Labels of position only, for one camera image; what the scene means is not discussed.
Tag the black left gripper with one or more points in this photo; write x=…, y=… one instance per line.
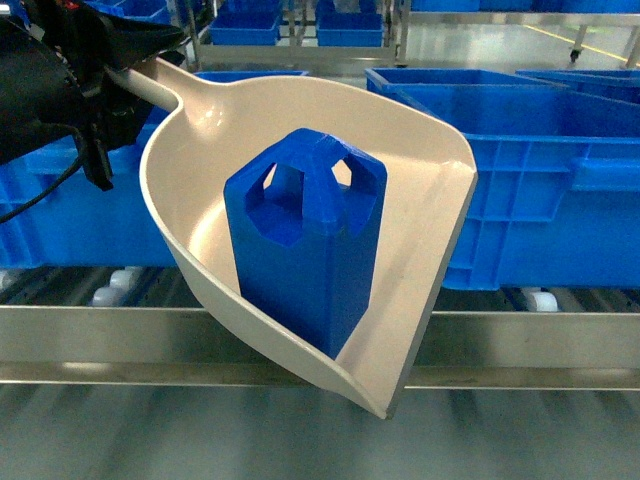
x=94, y=44

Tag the beige plastic dustpan tray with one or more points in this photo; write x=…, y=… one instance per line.
x=214, y=129

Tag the blue plastic jug part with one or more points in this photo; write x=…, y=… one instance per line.
x=304, y=218

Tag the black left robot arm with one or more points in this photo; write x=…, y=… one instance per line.
x=55, y=81

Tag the steel shelf rack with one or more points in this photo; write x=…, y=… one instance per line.
x=314, y=220

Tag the blue bin front left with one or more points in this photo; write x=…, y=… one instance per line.
x=80, y=225

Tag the blue bin far left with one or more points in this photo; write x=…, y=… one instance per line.
x=247, y=23

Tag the blue bin far right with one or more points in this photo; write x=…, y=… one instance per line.
x=348, y=24

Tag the blue bin rear right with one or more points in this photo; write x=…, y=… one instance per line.
x=450, y=82

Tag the blue bin front right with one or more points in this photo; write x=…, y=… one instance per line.
x=557, y=198

